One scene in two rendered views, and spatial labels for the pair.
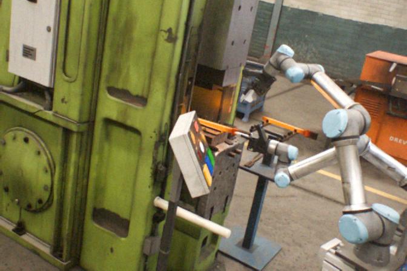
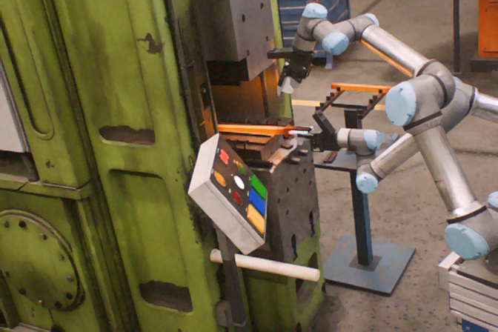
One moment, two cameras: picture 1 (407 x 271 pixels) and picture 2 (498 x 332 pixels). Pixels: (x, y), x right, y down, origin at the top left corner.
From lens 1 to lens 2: 0.38 m
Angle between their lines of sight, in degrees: 8
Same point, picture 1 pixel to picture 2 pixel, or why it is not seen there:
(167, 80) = (170, 102)
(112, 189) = (154, 254)
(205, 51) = (210, 41)
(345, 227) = (454, 241)
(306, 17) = not seen: outside the picture
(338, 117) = (401, 96)
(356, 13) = not seen: outside the picture
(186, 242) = (273, 291)
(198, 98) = (232, 93)
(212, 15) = not seen: outside the picture
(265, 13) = not seen: outside the picture
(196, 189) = (246, 243)
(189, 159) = (224, 210)
